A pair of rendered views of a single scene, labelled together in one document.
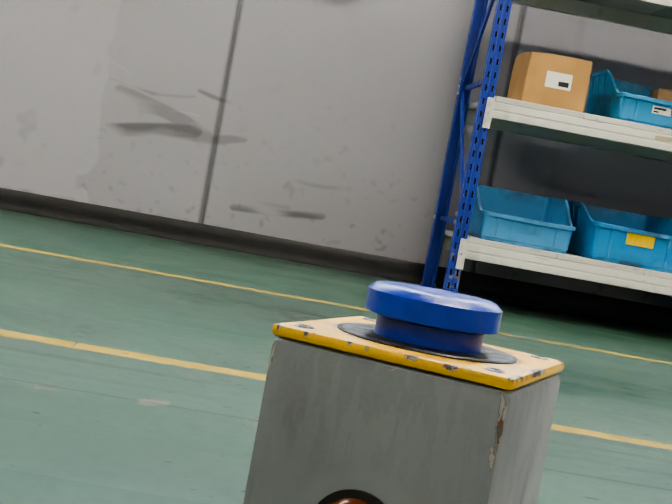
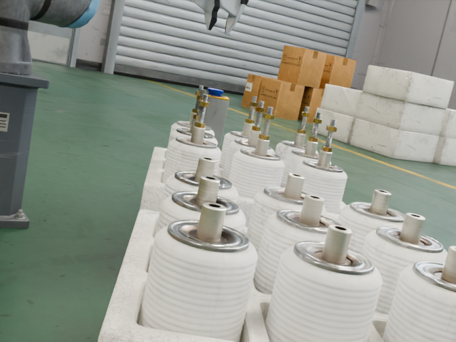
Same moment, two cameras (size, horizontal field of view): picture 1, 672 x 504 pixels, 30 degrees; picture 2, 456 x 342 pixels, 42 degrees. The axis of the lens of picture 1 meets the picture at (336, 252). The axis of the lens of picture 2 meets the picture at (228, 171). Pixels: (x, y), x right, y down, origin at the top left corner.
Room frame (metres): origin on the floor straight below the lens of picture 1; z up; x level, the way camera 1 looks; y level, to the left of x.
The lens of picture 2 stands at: (-0.25, -1.37, 0.41)
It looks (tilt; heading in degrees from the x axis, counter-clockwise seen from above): 11 degrees down; 62
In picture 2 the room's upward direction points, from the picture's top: 12 degrees clockwise
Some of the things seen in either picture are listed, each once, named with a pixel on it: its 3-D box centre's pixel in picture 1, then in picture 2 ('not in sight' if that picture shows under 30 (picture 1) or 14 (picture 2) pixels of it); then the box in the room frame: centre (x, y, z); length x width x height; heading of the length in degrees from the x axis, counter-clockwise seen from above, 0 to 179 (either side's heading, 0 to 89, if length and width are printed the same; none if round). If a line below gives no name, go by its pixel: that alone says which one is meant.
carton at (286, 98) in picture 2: not in sight; (279, 98); (2.41, 3.07, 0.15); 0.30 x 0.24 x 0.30; 93
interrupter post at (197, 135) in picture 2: not in sight; (197, 136); (0.18, -0.40, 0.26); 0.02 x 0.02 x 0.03
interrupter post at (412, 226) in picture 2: not in sight; (412, 229); (0.25, -0.88, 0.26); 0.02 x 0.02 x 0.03
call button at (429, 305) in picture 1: (430, 325); (214, 93); (0.37, -0.03, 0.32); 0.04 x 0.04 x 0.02
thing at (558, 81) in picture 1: (547, 84); not in sight; (4.92, -0.69, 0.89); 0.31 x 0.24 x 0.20; 4
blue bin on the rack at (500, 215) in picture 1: (515, 217); not in sight; (5.00, -0.68, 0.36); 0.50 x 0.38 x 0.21; 5
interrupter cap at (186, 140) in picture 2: not in sight; (196, 143); (0.18, -0.40, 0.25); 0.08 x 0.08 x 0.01
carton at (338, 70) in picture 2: not in sight; (332, 72); (2.92, 3.13, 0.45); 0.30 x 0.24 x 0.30; 92
